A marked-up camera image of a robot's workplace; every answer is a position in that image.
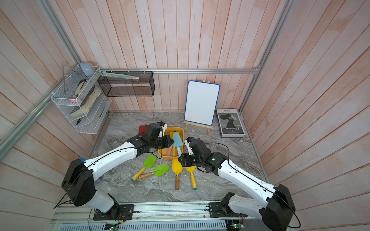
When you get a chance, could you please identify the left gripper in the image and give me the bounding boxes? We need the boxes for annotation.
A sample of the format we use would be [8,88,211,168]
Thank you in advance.
[150,134,175,149]

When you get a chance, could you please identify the yellow scoop blue-tipped handle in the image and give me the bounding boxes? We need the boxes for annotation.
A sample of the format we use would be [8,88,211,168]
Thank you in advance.
[186,166,198,190]

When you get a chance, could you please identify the light blue shovel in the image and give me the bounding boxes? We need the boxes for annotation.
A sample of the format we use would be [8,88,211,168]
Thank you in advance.
[172,132,183,157]

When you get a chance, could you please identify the yellow scoop wooden handle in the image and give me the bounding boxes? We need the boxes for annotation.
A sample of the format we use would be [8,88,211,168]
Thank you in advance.
[172,159,183,191]

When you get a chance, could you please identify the yellow storage box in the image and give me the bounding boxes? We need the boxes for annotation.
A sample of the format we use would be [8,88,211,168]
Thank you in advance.
[157,126,185,160]

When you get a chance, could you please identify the purple shovel pink handle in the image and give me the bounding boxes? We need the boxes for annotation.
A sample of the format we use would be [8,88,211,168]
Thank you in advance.
[166,145,173,157]

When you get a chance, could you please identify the green shovel wooden handle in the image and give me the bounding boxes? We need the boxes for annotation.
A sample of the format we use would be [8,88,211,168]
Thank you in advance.
[138,164,170,180]

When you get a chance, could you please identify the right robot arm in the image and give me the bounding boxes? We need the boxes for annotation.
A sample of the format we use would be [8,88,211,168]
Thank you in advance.
[179,137,296,231]

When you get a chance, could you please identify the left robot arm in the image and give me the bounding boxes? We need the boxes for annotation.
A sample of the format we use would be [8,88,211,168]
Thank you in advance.
[61,121,174,218]

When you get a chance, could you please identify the wooden easel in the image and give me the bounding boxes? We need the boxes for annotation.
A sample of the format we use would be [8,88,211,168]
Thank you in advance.
[183,120,214,135]

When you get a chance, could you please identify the black and white book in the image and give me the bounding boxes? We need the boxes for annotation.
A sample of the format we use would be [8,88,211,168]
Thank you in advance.
[216,109,245,138]

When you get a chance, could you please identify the black mesh basket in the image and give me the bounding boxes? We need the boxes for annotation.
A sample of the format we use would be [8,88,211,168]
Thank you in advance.
[98,71,155,97]

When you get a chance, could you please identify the light green ruler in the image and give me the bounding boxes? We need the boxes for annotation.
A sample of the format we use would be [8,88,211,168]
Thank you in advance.
[101,71,140,80]

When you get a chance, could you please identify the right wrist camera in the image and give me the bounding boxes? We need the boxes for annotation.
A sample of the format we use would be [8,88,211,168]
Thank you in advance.
[184,137,194,155]

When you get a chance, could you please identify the red shovel wooden handle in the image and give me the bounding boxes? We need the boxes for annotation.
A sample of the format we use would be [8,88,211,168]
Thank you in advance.
[138,125,147,134]

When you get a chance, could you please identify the green shovel yellow handle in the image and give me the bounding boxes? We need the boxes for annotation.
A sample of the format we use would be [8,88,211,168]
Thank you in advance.
[131,155,157,182]

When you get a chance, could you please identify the whiteboard blue frame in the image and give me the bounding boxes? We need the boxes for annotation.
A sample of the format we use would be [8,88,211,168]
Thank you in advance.
[184,80,220,126]

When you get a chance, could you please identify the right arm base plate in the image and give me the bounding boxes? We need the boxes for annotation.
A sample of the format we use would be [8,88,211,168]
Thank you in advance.
[205,202,247,218]

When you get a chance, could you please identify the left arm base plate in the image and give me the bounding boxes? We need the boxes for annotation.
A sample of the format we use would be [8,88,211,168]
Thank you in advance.
[93,204,135,221]

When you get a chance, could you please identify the books in wire shelf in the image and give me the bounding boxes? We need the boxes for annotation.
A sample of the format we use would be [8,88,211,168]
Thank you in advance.
[70,85,102,117]

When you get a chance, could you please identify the white wire shelf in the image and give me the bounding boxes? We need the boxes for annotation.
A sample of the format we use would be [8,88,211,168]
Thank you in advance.
[51,64,112,134]

